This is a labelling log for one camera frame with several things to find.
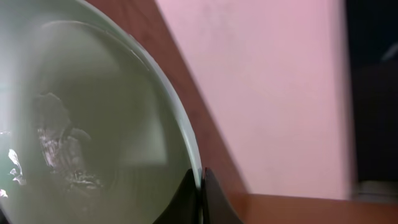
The mint plate top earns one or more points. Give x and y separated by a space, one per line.
92 130

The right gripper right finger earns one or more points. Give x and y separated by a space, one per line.
216 207

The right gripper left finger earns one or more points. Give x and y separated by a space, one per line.
184 206

